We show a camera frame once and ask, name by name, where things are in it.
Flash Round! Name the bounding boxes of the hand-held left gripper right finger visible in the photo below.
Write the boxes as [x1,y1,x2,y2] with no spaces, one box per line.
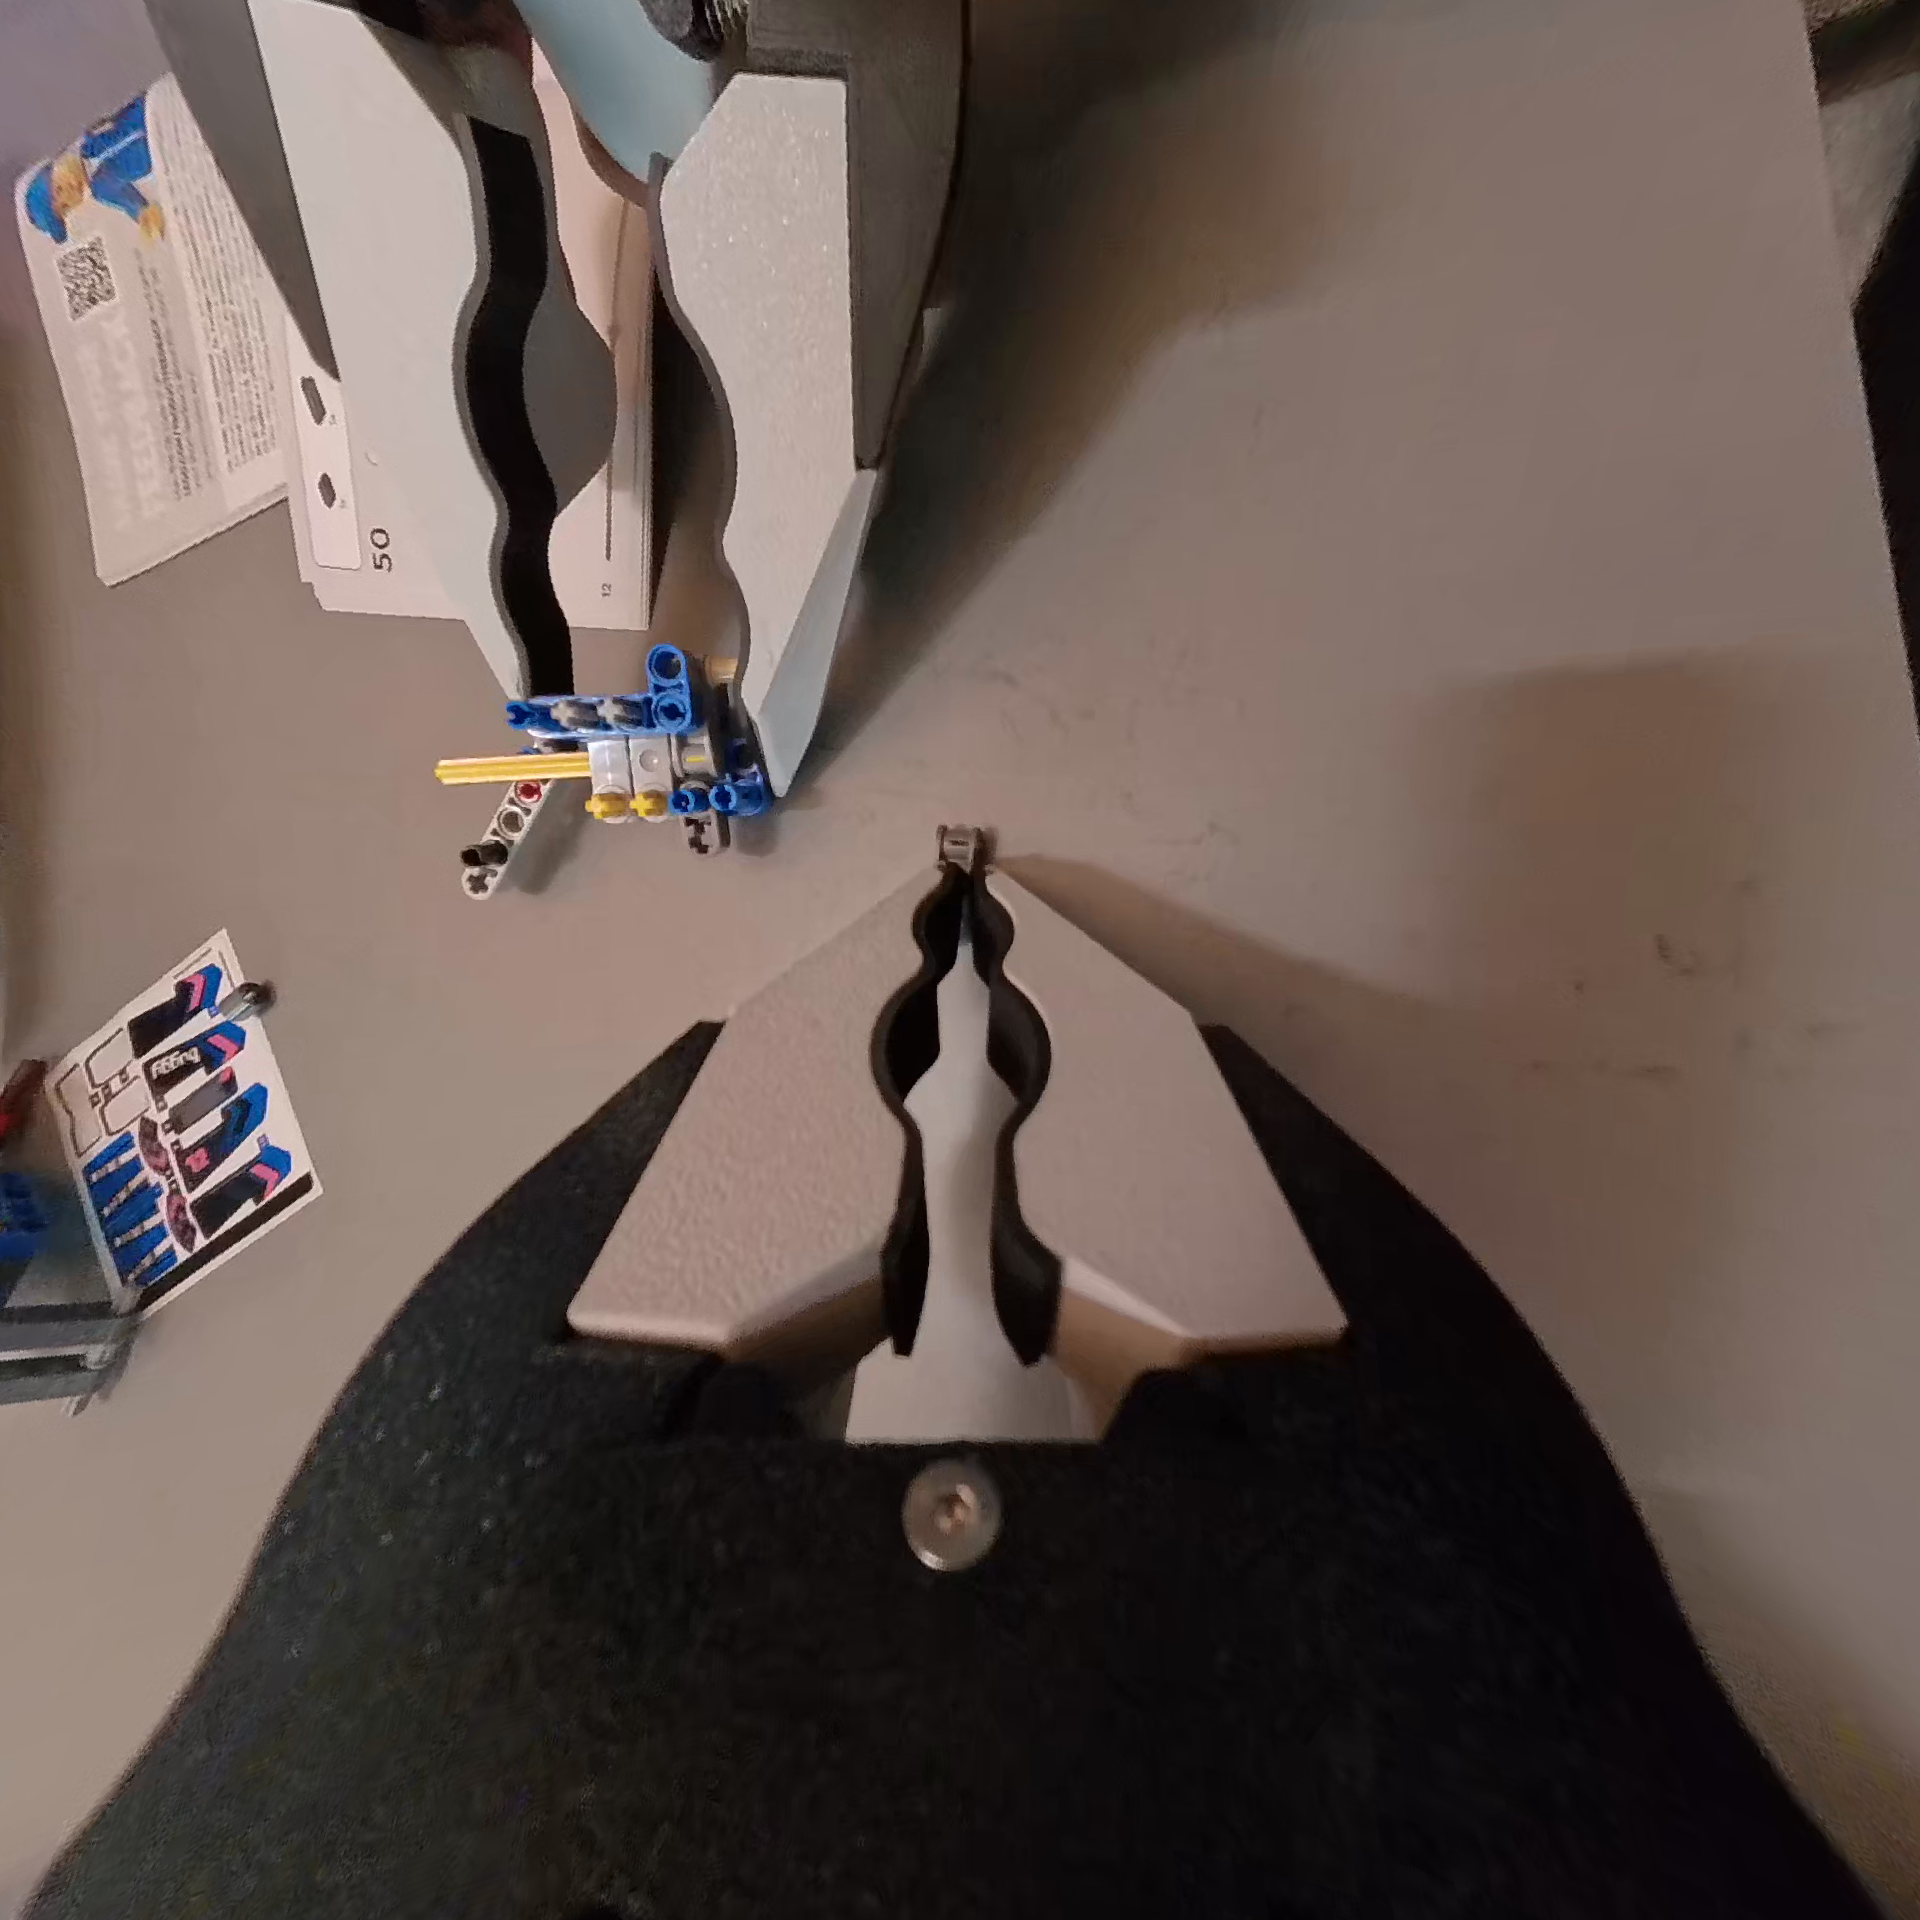
[963,861,1351,1430]

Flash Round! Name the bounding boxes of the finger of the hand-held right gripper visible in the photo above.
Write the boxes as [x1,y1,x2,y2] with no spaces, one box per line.
[651,72,893,797]
[244,0,619,709]

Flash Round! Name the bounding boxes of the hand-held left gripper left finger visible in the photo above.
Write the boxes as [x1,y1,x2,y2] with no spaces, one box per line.
[564,865,948,1368]

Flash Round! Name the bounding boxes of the blue grey lego sub-assembly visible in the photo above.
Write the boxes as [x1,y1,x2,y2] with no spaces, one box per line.
[433,641,781,902]

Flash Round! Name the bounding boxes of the lego instruction booklet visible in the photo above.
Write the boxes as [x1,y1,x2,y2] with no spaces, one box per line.
[284,194,662,631]

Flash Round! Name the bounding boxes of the lego sticker sheet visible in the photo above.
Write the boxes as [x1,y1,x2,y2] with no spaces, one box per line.
[41,926,323,1322]

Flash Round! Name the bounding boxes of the partly built lego car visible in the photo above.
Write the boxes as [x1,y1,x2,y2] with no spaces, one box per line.
[0,1055,138,1412]

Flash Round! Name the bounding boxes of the feedback leaflet with minifigure print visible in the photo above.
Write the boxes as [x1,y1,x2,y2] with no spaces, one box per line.
[13,73,323,588]

